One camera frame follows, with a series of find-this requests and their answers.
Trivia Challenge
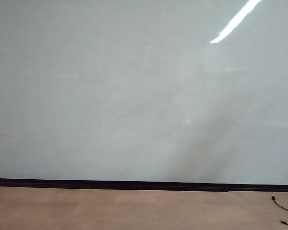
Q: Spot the black cable with round plug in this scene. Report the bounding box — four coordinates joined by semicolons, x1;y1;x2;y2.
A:
270;191;288;215

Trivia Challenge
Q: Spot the large glass whiteboard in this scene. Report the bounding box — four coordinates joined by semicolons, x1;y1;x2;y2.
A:
0;0;288;185

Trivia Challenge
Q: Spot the black whiteboard bottom rail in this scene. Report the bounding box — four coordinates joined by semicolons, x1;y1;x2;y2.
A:
0;177;288;193

